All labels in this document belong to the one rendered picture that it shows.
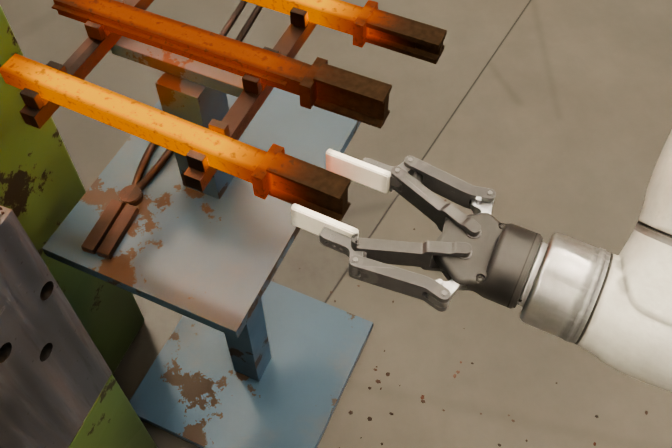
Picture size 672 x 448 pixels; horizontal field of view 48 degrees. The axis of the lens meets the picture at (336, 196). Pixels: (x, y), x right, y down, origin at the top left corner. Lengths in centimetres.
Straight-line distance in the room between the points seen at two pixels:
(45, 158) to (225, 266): 38
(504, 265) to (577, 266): 6
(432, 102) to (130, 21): 134
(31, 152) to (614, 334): 87
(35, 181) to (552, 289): 83
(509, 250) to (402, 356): 105
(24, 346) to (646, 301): 69
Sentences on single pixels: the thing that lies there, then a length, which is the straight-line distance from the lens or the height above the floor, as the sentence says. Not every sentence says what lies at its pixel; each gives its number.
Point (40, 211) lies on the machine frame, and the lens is 130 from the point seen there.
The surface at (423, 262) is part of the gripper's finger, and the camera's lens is 73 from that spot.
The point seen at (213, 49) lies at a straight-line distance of 88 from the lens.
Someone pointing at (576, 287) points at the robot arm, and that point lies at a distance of 69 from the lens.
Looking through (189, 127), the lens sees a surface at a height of 97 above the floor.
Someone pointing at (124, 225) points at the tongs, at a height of 71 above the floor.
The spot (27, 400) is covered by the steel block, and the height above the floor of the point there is 65.
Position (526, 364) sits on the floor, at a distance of 177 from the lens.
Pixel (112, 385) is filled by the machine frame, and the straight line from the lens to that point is 126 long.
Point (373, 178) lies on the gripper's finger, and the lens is 77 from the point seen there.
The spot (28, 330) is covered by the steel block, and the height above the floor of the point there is 75.
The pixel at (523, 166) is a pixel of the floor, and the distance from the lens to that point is 205.
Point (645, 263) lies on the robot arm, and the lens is 70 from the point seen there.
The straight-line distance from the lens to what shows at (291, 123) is 117.
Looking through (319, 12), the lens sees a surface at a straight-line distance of 93.
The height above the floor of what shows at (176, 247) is 70.
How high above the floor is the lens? 158
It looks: 55 degrees down
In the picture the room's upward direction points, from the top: straight up
